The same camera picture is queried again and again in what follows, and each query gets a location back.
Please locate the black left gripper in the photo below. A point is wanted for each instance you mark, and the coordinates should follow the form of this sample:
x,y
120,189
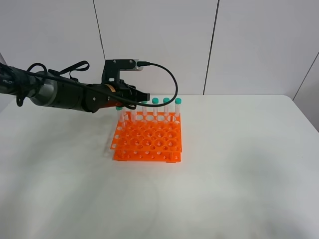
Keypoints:
x,y
99,96

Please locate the green-capped test tube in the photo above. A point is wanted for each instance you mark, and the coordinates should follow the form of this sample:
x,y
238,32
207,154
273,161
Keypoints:
x,y
124,113

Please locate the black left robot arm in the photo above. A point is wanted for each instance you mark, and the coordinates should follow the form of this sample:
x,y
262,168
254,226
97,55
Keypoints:
x,y
49,88

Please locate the test tube second row left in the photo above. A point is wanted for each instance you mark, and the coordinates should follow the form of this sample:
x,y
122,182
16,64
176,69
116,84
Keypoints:
x,y
120,113

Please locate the orange test tube rack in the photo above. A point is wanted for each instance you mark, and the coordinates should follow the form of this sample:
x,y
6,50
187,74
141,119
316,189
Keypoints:
x,y
148,139

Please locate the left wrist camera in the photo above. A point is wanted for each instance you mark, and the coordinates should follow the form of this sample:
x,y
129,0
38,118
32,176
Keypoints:
x,y
113,67

